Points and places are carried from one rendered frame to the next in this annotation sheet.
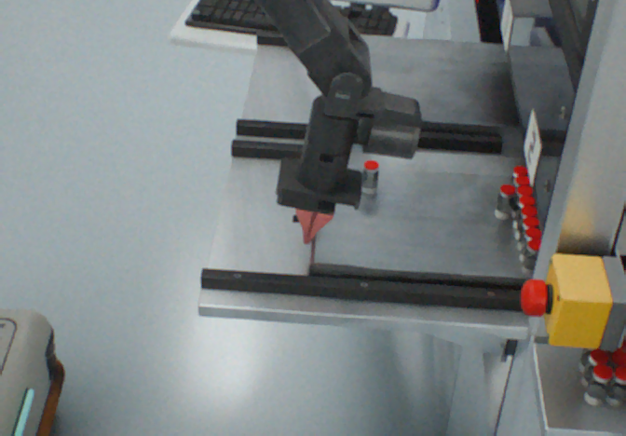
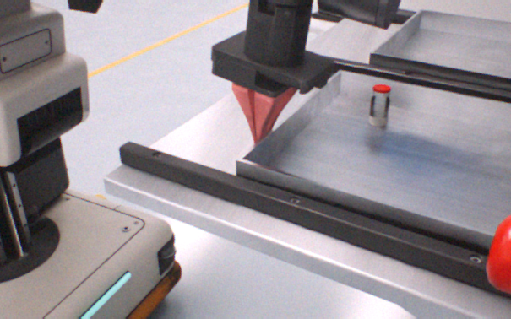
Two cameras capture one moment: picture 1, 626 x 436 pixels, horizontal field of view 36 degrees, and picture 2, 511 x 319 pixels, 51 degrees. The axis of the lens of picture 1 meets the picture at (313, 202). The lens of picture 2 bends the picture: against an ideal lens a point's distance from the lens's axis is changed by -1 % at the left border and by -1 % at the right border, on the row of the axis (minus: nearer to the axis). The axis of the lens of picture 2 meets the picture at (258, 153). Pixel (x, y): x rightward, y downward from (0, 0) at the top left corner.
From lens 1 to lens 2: 0.77 m
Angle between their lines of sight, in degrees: 24
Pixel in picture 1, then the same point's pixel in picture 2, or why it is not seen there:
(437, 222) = (444, 166)
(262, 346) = (338, 304)
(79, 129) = not seen: hidden behind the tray
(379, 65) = (454, 40)
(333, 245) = (298, 159)
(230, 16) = not seen: hidden behind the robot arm
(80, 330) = (214, 251)
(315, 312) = (220, 218)
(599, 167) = not seen: outside the picture
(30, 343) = (146, 240)
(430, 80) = (504, 56)
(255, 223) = (232, 124)
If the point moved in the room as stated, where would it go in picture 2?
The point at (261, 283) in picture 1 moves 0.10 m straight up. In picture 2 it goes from (176, 170) to (166, 73)
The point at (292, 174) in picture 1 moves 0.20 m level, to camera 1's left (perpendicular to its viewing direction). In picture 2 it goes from (241, 43) to (84, 15)
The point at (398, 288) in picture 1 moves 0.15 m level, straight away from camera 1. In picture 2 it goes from (336, 216) to (404, 144)
